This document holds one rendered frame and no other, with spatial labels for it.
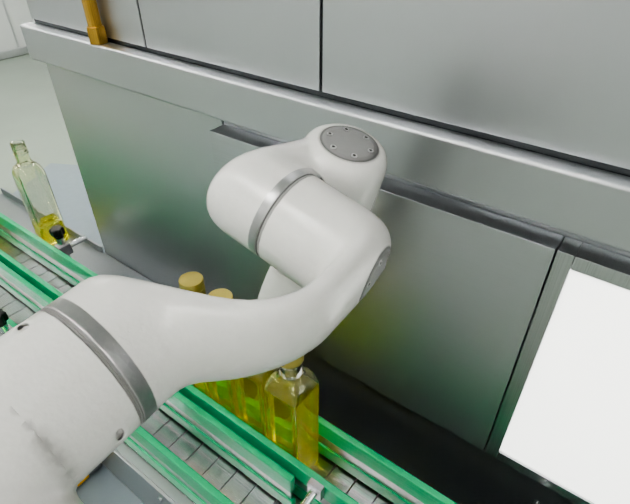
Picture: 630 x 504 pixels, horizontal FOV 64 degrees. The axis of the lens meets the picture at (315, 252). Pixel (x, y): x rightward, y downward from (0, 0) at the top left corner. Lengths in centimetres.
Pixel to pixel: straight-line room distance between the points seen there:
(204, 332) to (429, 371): 46
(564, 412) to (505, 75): 38
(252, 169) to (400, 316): 36
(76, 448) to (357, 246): 19
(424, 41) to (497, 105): 9
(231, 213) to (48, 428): 18
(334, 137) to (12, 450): 30
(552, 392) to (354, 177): 36
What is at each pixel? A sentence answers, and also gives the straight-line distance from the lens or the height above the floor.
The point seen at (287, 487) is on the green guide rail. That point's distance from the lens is 75.
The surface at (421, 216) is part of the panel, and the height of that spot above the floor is 130.
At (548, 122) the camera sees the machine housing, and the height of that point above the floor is 143.
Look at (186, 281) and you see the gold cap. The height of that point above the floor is 116.
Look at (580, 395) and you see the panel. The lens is 63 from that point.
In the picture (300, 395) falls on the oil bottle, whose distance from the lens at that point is 66.
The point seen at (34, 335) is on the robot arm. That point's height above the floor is 142.
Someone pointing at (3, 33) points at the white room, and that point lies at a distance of 683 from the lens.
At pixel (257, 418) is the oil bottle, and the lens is 75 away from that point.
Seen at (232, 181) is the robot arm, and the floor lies 143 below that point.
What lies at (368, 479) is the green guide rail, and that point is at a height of 90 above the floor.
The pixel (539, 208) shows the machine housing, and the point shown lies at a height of 135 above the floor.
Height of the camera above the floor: 160
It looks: 37 degrees down
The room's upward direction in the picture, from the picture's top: straight up
